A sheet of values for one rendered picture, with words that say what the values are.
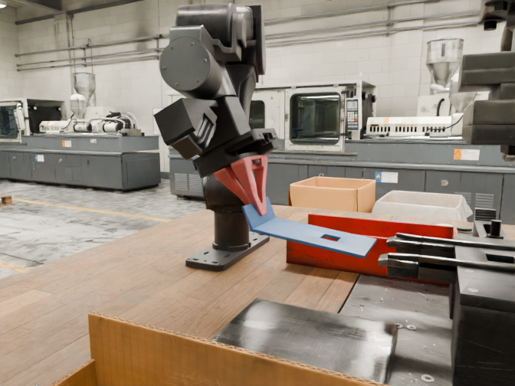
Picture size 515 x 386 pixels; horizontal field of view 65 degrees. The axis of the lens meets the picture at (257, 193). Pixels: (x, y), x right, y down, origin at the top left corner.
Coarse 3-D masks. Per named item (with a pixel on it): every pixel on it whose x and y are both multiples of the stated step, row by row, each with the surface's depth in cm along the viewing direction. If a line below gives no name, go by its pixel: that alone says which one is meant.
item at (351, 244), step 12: (252, 204) 51; (252, 216) 50; (264, 216) 52; (252, 228) 49; (264, 228) 49; (276, 228) 50; (288, 228) 50; (300, 228) 51; (312, 228) 51; (324, 228) 52; (300, 240) 46; (312, 240) 46; (324, 240) 47; (348, 240) 47; (360, 240) 48; (372, 240) 48; (336, 252) 44; (348, 252) 44; (360, 252) 44
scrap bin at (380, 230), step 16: (320, 224) 74; (336, 224) 73; (352, 224) 72; (368, 224) 71; (384, 224) 69; (400, 224) 68; (416, 224) 67; (432, 224) 66; (288, 240) 65; (336, 240) 61; (384, 240) 58; (288, 256) 65; (304, 256) 64; (320, 256) 63; (336, 256) 62; (352, 256) 61; (368, 256) 60; (352, 272) 61; (368, 272) 60; (384, 272) 59
